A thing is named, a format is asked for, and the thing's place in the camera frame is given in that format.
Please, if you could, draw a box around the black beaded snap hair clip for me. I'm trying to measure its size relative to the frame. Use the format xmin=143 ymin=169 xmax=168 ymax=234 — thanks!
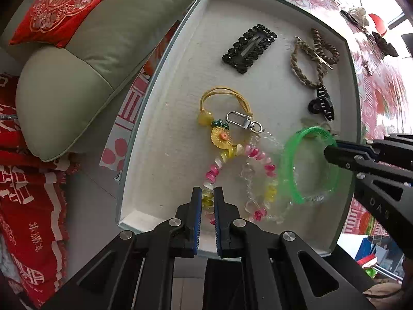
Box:
xmin=222 ymin=24 xmax=278 ymax=75

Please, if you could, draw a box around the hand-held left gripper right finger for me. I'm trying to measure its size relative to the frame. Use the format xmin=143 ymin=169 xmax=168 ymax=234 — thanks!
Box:
xmin=215 ymin=187 xmax=378 ymax=310

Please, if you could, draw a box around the tan braided hair tie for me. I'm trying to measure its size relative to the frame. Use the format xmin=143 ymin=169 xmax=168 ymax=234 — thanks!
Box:
xmin=290 ymin=36 xmax=331 ymax=88

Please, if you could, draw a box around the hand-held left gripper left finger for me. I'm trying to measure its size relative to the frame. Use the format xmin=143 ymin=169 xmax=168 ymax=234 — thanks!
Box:
xmin=42 ymin=187 xmax=203 ymax=310

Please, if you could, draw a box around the yellow flower keychain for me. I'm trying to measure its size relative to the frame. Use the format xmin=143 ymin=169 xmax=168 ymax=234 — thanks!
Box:
xmin=198 ymin=87 xmax=265 ymax=159

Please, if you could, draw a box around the blue box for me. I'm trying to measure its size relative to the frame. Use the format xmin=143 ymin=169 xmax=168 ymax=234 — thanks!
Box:
xmin=363 ymin=237 xmax=389 ymax=260

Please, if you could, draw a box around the dark brown spiral hair tie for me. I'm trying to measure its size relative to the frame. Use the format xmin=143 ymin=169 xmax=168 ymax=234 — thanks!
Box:
xmin=310 ymin=28 xmax=340 ymax=70

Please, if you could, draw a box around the clear bead bracelet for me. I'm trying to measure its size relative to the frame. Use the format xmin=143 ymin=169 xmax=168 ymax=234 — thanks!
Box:
xmin=240 ymin=129 xmax=326 ymax=225

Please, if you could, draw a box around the cream flower hair clip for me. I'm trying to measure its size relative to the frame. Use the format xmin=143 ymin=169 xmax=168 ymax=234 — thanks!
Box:
xmin=340 ymin=6 xmax=372 ymax=29

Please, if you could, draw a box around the red embroidered cushion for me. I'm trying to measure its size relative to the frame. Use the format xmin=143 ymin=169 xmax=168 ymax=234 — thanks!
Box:
xmin=9 ymin=0 xmax=136 ymax=49

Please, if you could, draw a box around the green bangle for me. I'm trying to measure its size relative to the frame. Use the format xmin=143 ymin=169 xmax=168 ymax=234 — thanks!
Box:
xmin=281 ymin=126 xmax=343 ymax=205

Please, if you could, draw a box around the black claw hair clip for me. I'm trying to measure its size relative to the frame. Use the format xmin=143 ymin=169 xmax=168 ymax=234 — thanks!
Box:
xmin=308 ymin=84 xmax=335 ymax=121

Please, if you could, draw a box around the red printed cloth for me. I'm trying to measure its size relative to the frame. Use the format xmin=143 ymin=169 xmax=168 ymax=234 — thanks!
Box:
xmin=0 ymin=71 xmax=81 ymax=308

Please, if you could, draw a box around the black bow hair clip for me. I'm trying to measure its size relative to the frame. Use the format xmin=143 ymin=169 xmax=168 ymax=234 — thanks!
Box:
xmin=371 ymin=32 xmax=400 ymax=58

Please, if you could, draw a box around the white tray with grey rim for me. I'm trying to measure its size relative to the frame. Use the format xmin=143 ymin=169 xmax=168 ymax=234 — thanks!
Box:
xmin=115 ymin=0 xmax=367 ymax=259

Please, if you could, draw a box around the strawberry print tablecloth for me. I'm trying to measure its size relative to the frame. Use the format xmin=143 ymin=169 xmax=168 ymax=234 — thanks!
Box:
xmin=100 ymin=0 xmax=409 ymax=236

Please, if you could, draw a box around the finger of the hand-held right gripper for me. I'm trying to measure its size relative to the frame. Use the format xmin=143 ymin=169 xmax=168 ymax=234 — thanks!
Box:
xmin=323 ymin=147 xmax=413 ymax=185
xmin=335 ymin=133 xmax=413 ymax=155

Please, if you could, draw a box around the pink yellow bead bracelet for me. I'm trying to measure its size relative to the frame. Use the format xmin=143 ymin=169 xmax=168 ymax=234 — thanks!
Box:
xmin=203 ymin=145 xmax=279 ymax=225

